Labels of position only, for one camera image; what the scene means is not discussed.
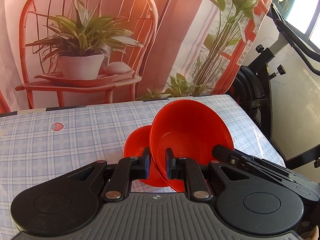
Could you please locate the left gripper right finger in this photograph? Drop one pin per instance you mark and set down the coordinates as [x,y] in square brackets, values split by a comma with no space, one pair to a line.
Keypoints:
[187,170]

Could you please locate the dark framed window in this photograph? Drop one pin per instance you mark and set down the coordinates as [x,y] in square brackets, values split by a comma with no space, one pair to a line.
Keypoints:
[302,16]

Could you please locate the small red bowl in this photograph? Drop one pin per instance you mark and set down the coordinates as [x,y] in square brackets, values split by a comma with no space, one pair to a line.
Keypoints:
[135,145]

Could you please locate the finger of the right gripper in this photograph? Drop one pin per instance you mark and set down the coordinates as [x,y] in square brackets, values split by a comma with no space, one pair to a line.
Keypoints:
[234,158]

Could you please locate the blue plaid tablecloth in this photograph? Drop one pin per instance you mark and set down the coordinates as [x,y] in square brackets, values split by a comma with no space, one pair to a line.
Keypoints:
[39,146]

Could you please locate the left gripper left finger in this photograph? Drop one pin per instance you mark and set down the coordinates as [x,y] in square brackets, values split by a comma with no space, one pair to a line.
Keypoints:
[125,172]

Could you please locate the printed room backdrop cloth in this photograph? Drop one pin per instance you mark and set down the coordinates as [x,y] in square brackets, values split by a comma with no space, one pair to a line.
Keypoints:
[75,52]

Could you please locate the large red bowl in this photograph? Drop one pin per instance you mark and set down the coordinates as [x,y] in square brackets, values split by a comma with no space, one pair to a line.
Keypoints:
[191,129]

